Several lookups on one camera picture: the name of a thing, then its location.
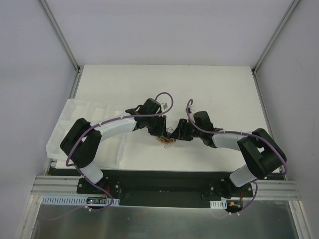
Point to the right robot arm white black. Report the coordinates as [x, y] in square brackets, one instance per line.
[261, 154]

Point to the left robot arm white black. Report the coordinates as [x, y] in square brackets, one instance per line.
[82, 141]

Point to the left white cable duct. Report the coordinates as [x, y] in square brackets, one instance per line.
[79, 201]

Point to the right white cable duct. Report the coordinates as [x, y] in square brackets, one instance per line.
[218, 204]

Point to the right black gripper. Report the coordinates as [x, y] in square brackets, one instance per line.
[185, 129]

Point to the white cable duct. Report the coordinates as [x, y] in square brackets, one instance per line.
[79, 201]
[218, 204]

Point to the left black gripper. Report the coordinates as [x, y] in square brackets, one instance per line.
[157, 125]

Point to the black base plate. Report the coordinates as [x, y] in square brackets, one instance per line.
[166, 188]

